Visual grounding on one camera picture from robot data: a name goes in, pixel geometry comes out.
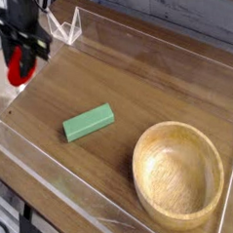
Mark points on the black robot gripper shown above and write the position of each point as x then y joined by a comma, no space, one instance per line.
19,26

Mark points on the red fuzzy ball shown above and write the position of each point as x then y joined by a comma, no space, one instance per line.
14,74

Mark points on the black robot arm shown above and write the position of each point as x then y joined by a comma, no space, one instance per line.
23,39

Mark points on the green rectangular block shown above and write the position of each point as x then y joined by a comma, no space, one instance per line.
88,122

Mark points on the clear acrylic tray walls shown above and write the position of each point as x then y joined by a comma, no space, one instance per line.
86,185

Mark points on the wooden bowl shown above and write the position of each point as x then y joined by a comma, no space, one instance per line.
178,174

